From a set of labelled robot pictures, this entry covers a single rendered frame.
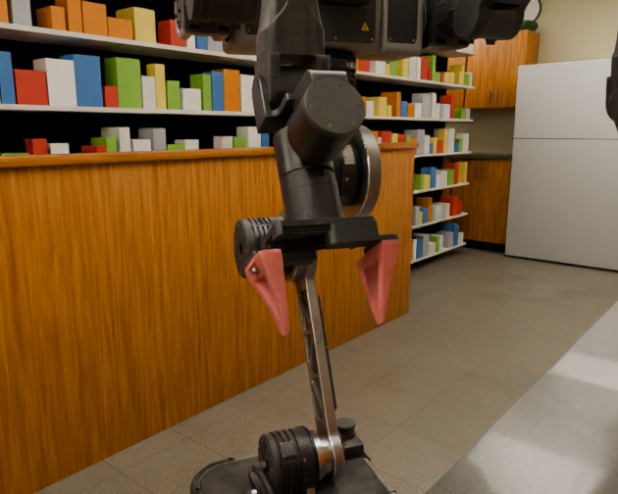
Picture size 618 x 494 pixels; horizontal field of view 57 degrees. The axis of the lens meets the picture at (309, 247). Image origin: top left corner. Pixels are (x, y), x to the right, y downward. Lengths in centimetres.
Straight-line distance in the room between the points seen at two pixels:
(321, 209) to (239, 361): 222
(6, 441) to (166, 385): 63
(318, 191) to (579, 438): 34
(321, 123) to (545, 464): 35
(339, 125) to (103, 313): 179
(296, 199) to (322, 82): 11
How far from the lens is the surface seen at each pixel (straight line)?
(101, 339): 224
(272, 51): 60
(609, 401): 70
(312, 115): 50
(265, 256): 50
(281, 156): 57
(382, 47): 122
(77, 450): 234
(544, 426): 62
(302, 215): 54
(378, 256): 55
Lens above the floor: 122
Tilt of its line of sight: 12 degrees down
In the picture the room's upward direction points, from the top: straight up
